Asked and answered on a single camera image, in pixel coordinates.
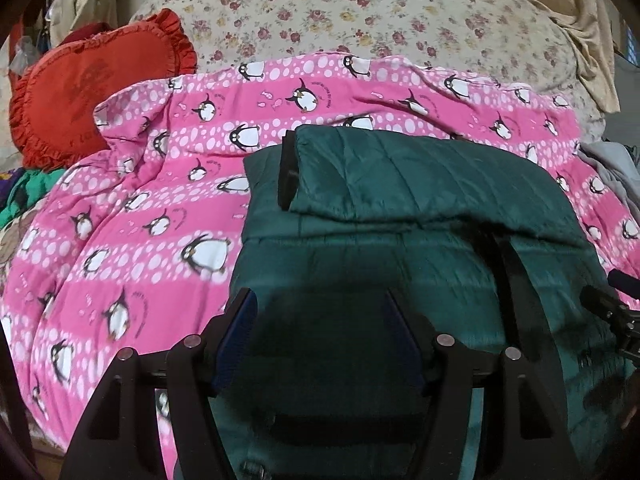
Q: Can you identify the grey cloth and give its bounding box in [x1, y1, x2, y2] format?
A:
[579, 141, 640, 207]

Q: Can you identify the bright green cloth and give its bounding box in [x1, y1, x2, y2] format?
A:
[0, 167, 67, 227]

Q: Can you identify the purple cloth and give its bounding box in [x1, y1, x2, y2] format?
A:
[0, 170, 27, 198]

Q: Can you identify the clear plastic bag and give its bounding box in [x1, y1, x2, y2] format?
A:
[9, 39, 32, 75]

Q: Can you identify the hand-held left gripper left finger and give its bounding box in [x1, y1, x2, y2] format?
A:
[60, 287, 259, 480]

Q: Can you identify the dark green puffer jacket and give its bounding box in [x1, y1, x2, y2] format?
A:
[207, 125, 640, 480]

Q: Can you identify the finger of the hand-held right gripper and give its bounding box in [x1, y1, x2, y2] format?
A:
[607, 270, 640, 295]
[580, 285, 640, 357]

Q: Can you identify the red ruffled pillow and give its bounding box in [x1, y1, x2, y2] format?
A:
[9, 8, 199, 169]

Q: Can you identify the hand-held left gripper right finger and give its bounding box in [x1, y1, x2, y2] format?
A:
[382, 290, 585, 480]

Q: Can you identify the beige crumpled cloth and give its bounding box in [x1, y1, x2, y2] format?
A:
[522, 0, 622, 115]

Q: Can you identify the floral bed sheet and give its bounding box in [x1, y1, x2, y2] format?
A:
[129, 0, 608, 133]

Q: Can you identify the pink penguin print blanket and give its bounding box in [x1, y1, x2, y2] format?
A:
[0, 51, 640, 467]

